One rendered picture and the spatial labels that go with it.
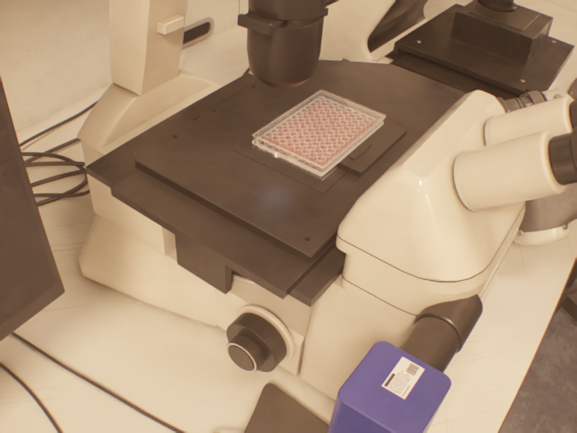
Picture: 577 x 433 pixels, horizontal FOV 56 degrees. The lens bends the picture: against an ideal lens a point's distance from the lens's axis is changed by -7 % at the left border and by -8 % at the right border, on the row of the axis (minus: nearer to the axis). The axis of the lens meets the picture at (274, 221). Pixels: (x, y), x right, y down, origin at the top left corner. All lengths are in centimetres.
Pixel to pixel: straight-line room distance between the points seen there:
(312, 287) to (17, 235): 24
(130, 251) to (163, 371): 15
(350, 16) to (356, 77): 42
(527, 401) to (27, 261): 142
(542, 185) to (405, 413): 18
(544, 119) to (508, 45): 69
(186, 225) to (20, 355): 28
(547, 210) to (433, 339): 35
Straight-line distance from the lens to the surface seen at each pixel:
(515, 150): 42
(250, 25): 50
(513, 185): 42
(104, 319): 71
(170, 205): 54
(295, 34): 50
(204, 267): 62
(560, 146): 41
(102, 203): 71
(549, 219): 75
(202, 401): 63
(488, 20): 117
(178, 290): 66
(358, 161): 58
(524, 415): 165
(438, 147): 46
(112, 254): 71
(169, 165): 57
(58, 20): 104
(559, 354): 182
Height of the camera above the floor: 129
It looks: 42 degrees down
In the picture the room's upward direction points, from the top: 4 degrees clockwise
